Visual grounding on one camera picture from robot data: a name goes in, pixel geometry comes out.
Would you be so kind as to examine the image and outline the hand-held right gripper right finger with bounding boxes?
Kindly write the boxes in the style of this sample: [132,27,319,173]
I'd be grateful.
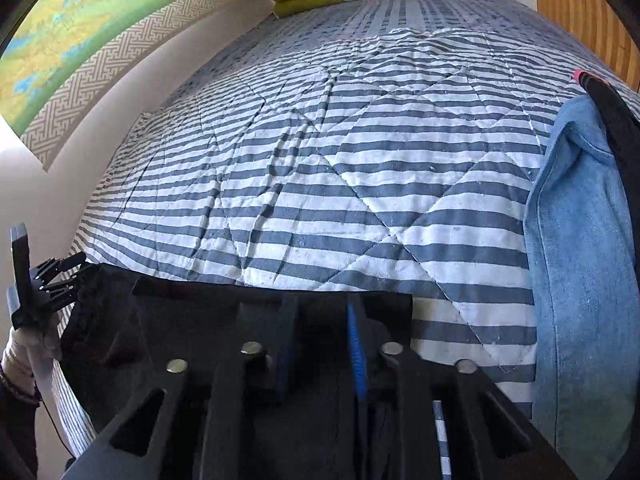
[345,295,581,480]

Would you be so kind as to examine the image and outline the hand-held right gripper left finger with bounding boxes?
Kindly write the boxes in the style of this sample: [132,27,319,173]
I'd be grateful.
[62,295,301,480]

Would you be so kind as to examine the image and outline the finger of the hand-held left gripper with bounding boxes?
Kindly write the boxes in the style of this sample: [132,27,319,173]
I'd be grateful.
[42,264,96,312]
[32,252,87,282]

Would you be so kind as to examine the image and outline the black pants with yellow stripes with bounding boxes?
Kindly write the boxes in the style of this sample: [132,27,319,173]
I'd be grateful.
[59,263,416,480]

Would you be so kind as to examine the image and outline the person's left forearm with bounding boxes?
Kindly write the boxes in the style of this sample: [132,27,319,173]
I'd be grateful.
[0,365,44,480]

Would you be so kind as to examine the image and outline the person's left hand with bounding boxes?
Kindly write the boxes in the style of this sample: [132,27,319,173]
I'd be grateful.
[1,284,63,391]

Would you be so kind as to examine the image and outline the blue white striped quilt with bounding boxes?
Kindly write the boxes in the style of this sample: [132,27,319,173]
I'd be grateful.
[50,27,596,457]

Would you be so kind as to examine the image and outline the light blue denim jeans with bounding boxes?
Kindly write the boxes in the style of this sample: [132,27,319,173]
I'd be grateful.
[522,96,640,480]

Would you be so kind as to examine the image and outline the blue patterned bed sheet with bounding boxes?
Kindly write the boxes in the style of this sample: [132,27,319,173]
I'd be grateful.
[190,0,596,92]

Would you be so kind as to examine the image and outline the black garment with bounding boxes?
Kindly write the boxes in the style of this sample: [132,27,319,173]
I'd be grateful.
[572,68,640,196]

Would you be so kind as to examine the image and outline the wooden slatted cover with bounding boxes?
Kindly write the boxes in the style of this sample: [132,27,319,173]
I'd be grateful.
[531,0,640,87]

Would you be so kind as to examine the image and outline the black cable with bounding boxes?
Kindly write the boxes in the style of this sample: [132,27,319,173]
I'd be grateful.
[36,387,77,459]

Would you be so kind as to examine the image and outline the landscape wall hanging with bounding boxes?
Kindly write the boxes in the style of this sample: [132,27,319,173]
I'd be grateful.
[0,0,267,172]

